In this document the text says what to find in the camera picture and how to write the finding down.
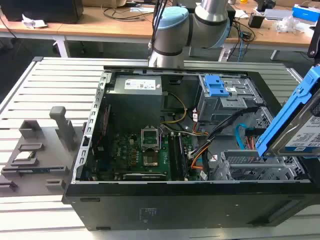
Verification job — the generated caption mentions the hard disk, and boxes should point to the hard disk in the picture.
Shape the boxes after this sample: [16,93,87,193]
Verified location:
[255,65,320,159]

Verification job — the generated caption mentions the metal disk bay cage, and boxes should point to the metal disk bay cage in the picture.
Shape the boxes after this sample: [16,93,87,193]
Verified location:
[194,74,265,133]

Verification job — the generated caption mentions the blue and white box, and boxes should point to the blue and white box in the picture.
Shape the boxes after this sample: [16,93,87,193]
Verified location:
[291,3,320,27]

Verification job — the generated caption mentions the crumpled clear plastic bag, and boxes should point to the crumpled clear plastic bag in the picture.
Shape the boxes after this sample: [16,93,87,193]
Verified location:
[274,15,307,33]

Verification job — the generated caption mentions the small black cube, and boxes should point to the small black cube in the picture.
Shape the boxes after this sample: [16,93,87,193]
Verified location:
[247,13,264,29]

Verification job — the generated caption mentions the blue plastic bay latch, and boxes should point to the blue plastic bay latch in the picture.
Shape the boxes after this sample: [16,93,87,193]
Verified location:
[203,74,230,98]

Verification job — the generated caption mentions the metal lower drive cage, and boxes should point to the metal lower drive cage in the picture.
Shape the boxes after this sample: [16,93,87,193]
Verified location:
[208,149,307,181]

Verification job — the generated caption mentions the black RAM stick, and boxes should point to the black RAM stick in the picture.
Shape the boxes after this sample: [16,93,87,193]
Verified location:
[176,133,189,181]

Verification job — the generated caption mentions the grey power supply unit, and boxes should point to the grey power supply unit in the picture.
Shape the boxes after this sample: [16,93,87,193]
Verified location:
[112,74,164,99]

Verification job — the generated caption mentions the wooden desk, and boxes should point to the wooden desk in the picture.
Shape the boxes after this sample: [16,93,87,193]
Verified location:
[0,0,320,61]

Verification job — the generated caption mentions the metal socket cover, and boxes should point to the metal socket cover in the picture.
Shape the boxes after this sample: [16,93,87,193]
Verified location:
[140,126,161,151]

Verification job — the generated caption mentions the CPU socket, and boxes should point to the CPU socket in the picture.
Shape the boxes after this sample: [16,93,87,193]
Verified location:
[141,149,161,168]

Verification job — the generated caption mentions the green motherboard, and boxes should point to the green motherboard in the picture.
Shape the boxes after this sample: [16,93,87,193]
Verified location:
[109,131,198,181]

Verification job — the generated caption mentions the black open PC case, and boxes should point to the black open PC case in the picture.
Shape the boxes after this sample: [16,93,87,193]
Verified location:
[61,65,320,232]

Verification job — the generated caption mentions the graphics card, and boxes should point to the graphics card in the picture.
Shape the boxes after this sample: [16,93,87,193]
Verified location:
[122,172,168,182]

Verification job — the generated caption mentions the black box on desk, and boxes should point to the black box on desk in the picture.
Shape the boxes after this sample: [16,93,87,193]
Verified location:
[0,0,85,25]

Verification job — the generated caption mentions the crumpled white paper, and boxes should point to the crumpled white paper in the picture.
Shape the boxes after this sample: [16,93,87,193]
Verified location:
[21,13,48,30]

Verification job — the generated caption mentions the grey parts rack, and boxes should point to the grey parts rack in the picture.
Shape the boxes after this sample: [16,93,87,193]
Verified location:
[0,106,87,199]

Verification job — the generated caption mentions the RAM stick on rack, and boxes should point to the RAM stick on rack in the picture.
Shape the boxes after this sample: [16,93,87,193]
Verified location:
[2,166,70,175]

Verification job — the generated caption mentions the silver CPU chip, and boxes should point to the silver CPU chip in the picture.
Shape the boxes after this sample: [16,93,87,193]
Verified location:
[14,151,35,162]

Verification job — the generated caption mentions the blue data wire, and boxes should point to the blue data wire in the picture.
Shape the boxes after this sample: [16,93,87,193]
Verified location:
[235,122,251,151]

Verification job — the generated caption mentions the black sleeved wire bundle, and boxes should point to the black sleeved wire bundle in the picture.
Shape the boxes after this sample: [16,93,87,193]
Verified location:
[188,106,258,158]

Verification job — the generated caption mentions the yellow power wires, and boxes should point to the yellow power wires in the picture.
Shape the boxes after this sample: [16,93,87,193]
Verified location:
[159,92,189,125]

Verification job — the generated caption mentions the orange data wire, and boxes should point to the orange data wire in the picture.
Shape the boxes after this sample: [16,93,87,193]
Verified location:
[191,147,210,172]

